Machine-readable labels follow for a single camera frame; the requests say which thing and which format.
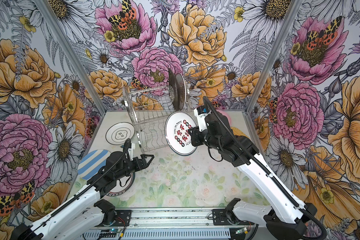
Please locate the white plate green red rim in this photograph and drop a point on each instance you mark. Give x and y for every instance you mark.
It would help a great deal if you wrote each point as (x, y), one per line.
(122, 186)

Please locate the black square floral plate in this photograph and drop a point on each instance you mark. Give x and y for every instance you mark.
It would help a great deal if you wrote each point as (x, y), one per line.
(174, 89)

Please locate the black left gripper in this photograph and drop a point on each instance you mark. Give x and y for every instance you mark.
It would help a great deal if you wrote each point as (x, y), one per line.
(139, 166)

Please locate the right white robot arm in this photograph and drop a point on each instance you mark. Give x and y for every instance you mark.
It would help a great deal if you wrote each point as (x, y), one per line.
(267, 186)

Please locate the chrome two-tier dish rack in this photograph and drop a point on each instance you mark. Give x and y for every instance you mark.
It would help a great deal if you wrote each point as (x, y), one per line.
(148, 110)

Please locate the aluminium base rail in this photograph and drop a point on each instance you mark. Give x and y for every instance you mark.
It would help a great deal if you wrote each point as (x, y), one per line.
(197, 223)

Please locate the white plate orange sunburst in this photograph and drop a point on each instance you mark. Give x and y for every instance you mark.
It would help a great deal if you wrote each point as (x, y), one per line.
(184, 93)

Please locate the yellow woven-pattern tray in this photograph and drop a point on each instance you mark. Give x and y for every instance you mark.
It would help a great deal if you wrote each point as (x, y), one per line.
(238, 132)

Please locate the blue white striped plate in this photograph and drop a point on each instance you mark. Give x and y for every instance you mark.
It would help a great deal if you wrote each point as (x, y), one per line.
(91, 163)

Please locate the pink plastic plate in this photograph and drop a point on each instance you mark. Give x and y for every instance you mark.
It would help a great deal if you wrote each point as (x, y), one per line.
(226, 115)

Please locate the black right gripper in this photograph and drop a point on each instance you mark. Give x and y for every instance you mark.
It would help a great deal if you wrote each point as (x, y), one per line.
(196, 132)

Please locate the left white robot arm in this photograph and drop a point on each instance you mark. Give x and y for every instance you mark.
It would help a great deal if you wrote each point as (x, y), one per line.
(87, 208)

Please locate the white plate black clover outline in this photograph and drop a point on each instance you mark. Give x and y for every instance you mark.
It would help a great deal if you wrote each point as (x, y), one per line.
(119, 133)

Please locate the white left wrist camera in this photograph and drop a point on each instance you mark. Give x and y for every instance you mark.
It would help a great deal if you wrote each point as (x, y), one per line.
(131, 151)

